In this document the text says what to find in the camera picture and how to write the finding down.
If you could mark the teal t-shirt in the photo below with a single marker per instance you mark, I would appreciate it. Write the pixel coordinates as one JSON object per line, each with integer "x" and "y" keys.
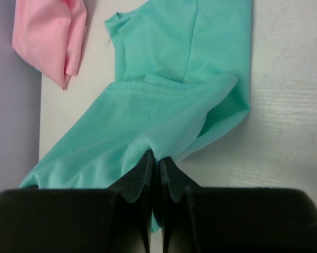
{"x": 181, "y": 82}

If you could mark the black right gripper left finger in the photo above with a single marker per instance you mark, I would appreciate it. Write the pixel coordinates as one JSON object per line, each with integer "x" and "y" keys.
{"x": 115, "y": 219}

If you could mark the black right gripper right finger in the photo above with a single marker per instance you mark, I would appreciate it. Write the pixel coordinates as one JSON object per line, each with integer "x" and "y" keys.
{"x": 215, "y": 219}

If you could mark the pink folded t-shirt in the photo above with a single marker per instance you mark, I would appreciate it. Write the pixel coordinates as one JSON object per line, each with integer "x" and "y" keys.
{"x": 49, "y": 36}

